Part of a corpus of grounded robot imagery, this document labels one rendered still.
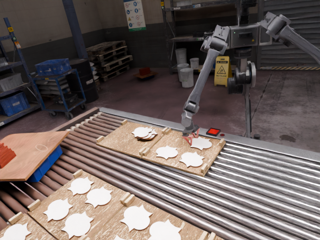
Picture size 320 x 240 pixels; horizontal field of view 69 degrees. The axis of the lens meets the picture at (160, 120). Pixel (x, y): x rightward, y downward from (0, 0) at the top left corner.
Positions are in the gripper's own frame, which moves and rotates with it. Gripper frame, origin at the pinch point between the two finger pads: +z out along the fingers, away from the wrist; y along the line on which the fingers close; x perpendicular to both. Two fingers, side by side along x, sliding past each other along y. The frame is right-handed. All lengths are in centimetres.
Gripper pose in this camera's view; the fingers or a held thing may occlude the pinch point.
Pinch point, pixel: (193, 140)
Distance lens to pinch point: 150.6
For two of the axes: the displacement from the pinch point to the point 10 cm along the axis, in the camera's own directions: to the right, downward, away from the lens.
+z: 2.9, 9.0, 3.2
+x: -7.7, 0.2, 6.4
